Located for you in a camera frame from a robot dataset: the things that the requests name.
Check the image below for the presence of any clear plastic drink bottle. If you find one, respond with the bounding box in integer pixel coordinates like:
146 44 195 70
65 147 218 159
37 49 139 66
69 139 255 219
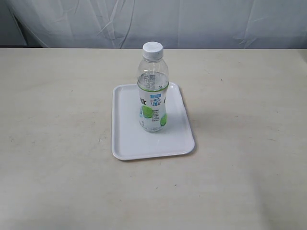
137 42 169 132

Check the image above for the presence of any white rectangular plastic tray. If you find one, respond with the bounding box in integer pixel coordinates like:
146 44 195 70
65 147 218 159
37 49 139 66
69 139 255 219
111 82 195 161

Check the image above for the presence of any white backdrop cloth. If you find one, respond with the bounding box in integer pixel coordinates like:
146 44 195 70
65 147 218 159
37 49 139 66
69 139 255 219
0 0 307 49

